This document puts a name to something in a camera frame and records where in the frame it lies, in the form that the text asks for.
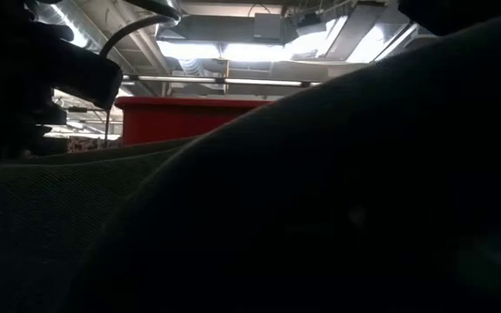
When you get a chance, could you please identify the dark blue denim jeans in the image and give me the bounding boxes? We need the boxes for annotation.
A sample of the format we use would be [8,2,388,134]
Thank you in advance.
[0,8,501,313]

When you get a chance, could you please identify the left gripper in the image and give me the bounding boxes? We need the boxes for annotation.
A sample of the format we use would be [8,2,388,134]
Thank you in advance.
[0,0,74,164]

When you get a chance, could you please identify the grey ceiling box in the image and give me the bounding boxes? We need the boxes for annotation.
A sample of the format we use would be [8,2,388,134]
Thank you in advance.
[253,12,284,41]

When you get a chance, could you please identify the long ceiling light bar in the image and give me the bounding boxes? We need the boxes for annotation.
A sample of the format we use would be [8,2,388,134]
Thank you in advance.
[122,74,322,88]

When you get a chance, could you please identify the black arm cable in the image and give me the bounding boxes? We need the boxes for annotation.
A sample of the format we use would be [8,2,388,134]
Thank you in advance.
[97,0,183,58]

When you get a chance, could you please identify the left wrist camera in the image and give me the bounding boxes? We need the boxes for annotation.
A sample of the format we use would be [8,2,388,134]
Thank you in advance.
[28,21,124,111]

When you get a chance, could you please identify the round silver ventilation duct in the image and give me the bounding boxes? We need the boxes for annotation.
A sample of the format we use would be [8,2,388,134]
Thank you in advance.
[37,0,104,53]

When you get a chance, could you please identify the large red plastic laundry bin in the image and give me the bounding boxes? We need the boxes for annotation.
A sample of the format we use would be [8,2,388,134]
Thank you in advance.
[114,96,273,147]

